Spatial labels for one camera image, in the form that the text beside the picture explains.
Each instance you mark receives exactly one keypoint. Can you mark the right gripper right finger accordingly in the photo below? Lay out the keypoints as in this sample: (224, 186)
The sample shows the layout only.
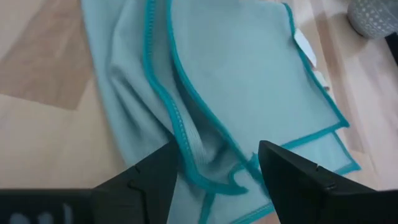
(311, 196)

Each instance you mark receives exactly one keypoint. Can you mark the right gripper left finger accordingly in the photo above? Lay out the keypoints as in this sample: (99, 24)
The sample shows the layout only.
(124, 199)

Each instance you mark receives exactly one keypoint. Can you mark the blue towel with teal edge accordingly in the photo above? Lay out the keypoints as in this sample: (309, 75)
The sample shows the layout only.
(248, 77)

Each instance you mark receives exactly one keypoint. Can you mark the white towel hang tag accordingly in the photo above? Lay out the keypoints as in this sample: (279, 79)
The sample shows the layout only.
(304, 45)

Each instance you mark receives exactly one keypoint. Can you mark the artificial green plant in pot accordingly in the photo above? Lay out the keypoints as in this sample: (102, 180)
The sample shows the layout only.
(373, 18)

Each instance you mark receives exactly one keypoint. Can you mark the black aluminium table frame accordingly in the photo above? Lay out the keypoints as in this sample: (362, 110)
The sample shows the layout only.
(393, 46)

